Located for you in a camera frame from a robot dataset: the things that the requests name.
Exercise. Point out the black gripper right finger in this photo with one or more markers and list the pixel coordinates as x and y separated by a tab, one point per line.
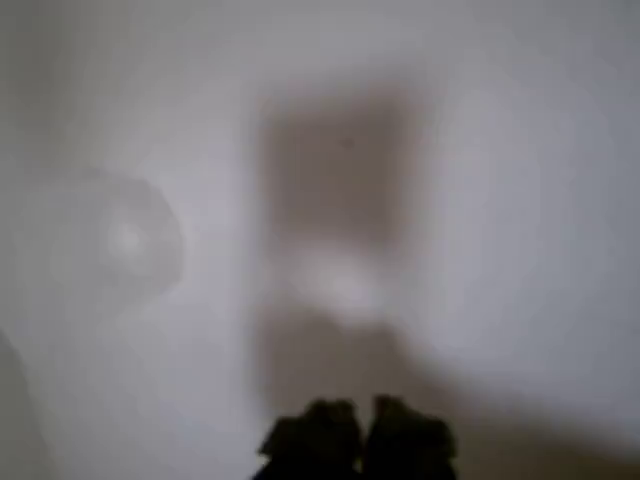
410	450

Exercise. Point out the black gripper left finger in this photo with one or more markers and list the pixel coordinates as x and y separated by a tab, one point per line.
315	445

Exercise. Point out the small transparent plastic cup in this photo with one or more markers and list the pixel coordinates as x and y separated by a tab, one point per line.
125	240

